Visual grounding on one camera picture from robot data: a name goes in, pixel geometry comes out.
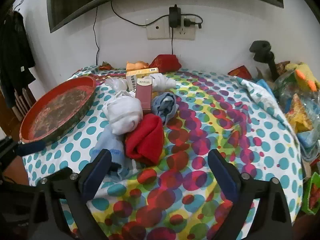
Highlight light blue sock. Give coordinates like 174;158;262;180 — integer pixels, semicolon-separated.
90;125;137;180

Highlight red sock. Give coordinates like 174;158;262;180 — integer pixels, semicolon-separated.
125;114;165;167

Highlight wall-mounted black television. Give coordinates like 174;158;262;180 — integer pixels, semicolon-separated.
47;0;284;33

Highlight white sock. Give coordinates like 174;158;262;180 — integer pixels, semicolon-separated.
102;91;143;137

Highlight red packet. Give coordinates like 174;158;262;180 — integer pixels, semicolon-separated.
227;65;253;80

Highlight dark hanging clothes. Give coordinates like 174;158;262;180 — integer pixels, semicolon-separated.
0;10;37;108

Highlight green bag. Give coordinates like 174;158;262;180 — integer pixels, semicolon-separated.
301;172;320;215

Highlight curved black cable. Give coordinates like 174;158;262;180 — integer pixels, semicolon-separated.
111;0;170;27

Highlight grey sock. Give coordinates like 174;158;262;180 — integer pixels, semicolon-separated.
151;73;177;92

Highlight polka dot cloth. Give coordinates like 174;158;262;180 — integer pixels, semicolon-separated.
22;65;312;240

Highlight red cloth pouch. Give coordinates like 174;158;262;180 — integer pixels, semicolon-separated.
149;54;182;73

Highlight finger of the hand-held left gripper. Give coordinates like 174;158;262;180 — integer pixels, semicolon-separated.
15;142;46;156

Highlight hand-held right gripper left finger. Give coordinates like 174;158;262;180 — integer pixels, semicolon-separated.
30;149;112;240

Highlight blue-grey sock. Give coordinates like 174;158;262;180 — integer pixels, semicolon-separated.
151;92;178;125

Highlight orange toy pig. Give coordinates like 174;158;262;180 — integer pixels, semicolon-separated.
126;60;150;72

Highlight black plug with cable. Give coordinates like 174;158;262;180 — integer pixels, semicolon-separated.
184;14;203;29

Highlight black power adapter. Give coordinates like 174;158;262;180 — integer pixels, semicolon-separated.
169;4;182;28

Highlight wooden chair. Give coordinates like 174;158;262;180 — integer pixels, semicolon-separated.
0;80;38;140

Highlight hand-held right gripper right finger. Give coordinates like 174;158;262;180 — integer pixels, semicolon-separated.
207;149;293;240

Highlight plastic bag of snacks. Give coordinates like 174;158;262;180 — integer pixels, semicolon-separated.
272;70;320;165

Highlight yellow plush toy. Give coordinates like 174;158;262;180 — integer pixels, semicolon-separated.
285;62;320;92

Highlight white wall socket plate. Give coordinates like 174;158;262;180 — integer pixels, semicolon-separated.
147;16;195;40

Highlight thin black cable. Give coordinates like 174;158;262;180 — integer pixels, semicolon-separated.
93;6;100;67

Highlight black clamp stand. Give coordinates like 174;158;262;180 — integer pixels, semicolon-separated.
249;40;279;80

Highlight round red tray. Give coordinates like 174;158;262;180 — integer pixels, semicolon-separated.
19;76;97;145

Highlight maroon box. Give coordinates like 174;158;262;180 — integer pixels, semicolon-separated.
135;79;153;112

